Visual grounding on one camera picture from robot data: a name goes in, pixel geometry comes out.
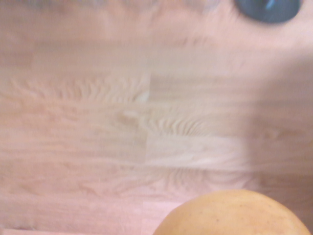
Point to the yellow speckled pear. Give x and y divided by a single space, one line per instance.
232 215

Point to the dark blue round object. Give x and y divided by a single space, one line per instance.
267 9

